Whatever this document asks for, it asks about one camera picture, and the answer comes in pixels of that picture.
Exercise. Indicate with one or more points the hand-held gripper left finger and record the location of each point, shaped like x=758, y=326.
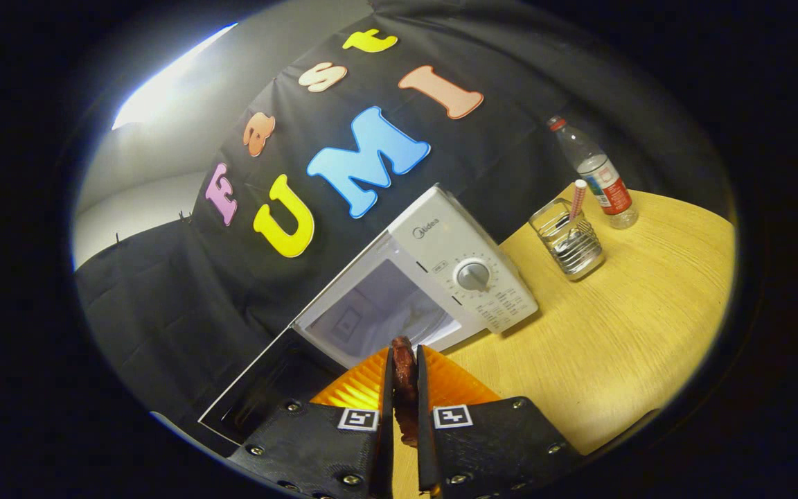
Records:
x=385, y=430

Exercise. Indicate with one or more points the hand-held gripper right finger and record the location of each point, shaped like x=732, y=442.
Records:
x=425, y=430

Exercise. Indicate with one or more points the reddish brown meat piece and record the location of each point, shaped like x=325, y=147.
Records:
x=404, y=367

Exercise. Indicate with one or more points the white toaster oven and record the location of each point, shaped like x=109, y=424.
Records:
x=461, y=235

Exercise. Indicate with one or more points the red white striped straw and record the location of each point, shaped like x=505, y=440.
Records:
x=578, y=197

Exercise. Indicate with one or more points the clear plastic water bottle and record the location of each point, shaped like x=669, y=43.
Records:
x=603, y=180

